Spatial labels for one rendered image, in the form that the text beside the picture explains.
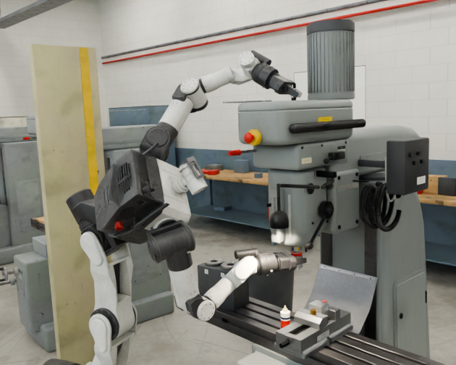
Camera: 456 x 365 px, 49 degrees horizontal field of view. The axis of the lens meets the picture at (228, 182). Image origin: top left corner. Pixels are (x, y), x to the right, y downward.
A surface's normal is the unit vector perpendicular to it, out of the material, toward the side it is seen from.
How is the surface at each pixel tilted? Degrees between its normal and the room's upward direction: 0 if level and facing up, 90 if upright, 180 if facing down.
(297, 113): 90
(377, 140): 90
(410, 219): 90
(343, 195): 90
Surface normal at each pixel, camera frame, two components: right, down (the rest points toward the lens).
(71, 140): 0.68, 0.07
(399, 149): -0.73, 0.12
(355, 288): -0.66, -0.34
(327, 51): -0.28, 0.15
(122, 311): 0.87, -0.13
